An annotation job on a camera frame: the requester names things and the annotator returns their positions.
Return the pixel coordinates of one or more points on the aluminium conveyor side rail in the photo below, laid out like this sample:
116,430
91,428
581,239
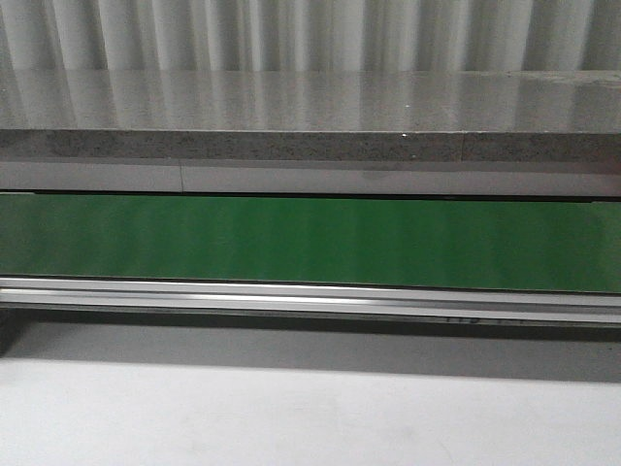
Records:
305,300

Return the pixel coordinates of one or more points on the green conveyor belt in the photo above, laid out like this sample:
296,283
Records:
513,245

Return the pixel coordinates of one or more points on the grey granite counter slab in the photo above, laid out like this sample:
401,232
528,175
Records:
312,116

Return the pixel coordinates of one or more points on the white pleated curtain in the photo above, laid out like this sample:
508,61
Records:
351,36

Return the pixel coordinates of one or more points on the white rear conveyor panel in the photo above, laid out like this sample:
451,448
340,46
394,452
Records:
457,178

